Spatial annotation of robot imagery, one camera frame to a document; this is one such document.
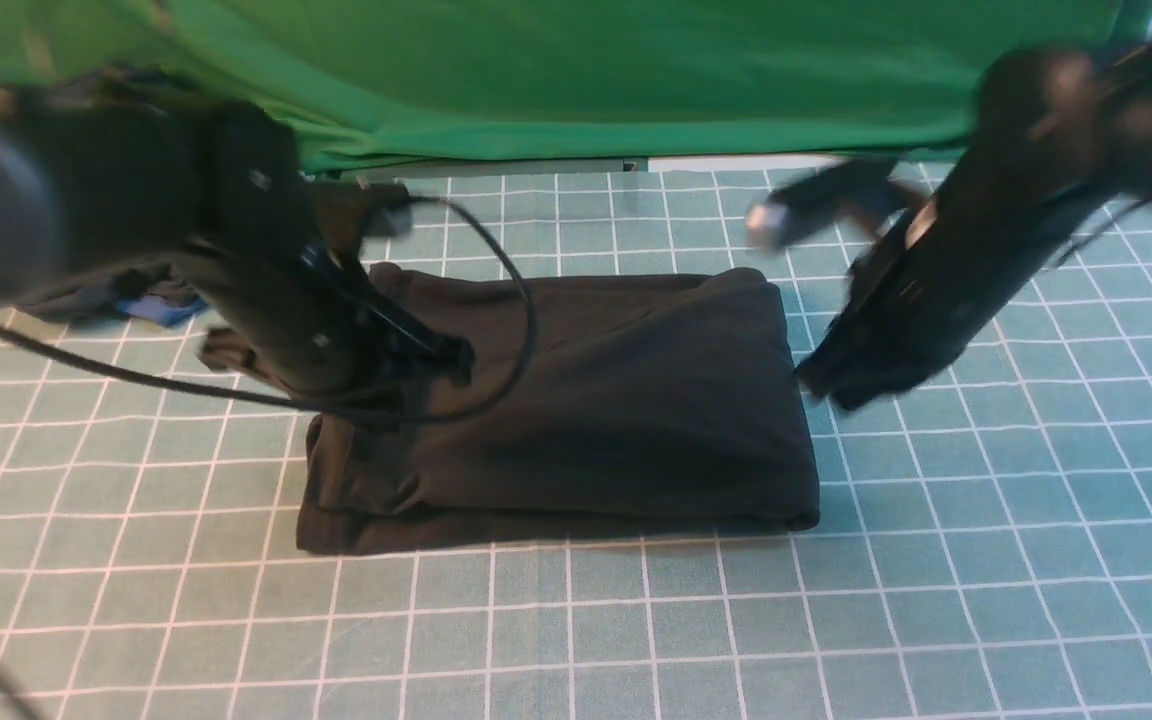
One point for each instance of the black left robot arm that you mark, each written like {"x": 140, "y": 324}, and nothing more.
{"x": 130, "y": 177}

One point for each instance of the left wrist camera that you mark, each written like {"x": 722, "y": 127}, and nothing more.
{"x": 348, "y": 214}

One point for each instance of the green backdrop cloth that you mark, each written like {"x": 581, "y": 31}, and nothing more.
{"x": 375, "y": 83}

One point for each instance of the green grid table mat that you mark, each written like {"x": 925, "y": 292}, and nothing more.
{"x": 985, "y": 553}

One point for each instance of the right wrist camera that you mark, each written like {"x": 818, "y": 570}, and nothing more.
{"x": 861, "y": 190}

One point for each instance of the gray long sleeve shirt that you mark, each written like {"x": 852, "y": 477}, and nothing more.
{"x": 655, "y": 404}

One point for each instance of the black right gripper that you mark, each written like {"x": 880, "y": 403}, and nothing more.
{"x": 955, "y": 257}

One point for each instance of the dark gray crumpled shirt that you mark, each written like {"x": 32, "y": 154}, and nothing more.
{"x": 93, "y": 299}

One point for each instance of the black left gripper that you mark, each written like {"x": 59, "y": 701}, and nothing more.
{"x": 308, "y": 313}

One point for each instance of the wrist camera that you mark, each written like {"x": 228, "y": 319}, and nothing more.
{"x": 348, "y": 214}
{"x": 861, "y": 190}

